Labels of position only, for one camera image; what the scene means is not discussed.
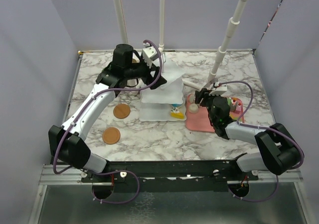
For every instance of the white round cake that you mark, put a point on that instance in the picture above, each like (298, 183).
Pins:
(193, 108)

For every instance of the wooden coaster near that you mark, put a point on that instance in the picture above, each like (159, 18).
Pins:
(111, 135)

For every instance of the left white pvc pole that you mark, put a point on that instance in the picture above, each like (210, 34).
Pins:
(120, 19)

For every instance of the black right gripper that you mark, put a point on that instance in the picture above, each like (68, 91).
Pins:
(203, 93)

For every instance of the wooden coaster far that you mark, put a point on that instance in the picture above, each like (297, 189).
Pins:
(121, 111)

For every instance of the wooden coaster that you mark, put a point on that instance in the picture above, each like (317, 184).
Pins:
(121, 111)
(111, 135)

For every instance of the pink cake slice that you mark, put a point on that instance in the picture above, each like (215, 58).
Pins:
(238, 108)

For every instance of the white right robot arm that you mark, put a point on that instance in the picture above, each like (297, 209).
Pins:
(278, 152)

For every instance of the three tier white stand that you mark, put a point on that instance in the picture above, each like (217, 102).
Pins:
(156, 104)

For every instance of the yellow cake slice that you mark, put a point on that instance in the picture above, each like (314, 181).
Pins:
(177, 115)

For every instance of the pink serving tray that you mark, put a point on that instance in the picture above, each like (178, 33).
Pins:
(200, 121)

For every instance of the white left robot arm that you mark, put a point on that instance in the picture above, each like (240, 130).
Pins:
(67, 142)

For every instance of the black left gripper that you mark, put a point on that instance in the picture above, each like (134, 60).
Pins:
(149, 79)

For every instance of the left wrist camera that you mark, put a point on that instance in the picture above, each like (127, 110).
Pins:
(149, 55)

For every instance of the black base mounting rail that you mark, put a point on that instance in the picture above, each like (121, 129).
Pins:
(170, 176)

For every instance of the middle white pvc pole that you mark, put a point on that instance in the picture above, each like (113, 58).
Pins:
(161, 25)

